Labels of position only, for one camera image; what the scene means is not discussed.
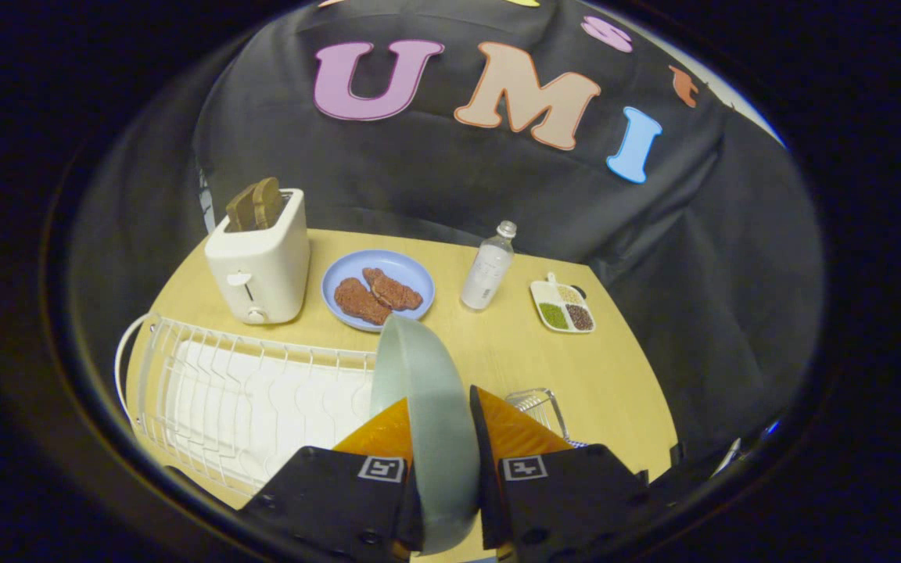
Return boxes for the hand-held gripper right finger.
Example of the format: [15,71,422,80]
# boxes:
[469,385,652,563]

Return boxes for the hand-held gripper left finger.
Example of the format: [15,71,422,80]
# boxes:
[241,396,425,563]

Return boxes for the wire cutlery basket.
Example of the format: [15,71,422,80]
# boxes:
[505,387,586,448]

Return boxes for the pale green plate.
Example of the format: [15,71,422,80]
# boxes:
[369,313,481,556]

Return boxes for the white wire dish rack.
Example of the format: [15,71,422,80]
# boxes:
[114,313,379,498]

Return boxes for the blue plate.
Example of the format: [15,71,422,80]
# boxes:
[321,249,436,333]

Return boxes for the white divided spice tray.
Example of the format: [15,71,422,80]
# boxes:
[529,272,597,335]

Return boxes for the brown meat patty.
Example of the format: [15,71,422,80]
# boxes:
[333,277,393,327]
[361,267,425,312]

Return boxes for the white toaster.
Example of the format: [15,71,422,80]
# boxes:
[205,188,311,325]

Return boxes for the white plastic bottle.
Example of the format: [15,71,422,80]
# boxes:
[461,221,518,311]

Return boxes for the brown toast slice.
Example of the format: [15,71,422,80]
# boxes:
[225,184,257,233]
[252,177,285,231]

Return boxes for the black backdrop cloth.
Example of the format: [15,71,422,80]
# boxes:
[67,0,825,479]

